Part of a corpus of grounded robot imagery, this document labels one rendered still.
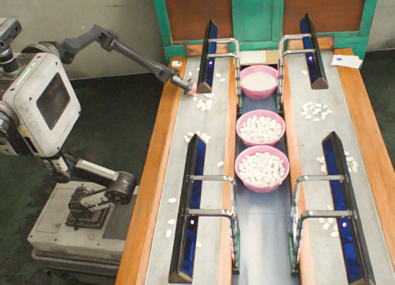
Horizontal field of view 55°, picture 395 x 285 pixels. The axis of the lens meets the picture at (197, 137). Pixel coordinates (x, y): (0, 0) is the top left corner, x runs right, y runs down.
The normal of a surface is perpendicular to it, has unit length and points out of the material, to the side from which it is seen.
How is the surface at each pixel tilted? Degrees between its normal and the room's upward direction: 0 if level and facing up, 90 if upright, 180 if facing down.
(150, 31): 90
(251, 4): 90
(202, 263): 0
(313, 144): 0
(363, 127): 0
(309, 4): 90
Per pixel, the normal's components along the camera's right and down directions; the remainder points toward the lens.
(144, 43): 0.00, 0.71
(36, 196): -0.12, -0.70
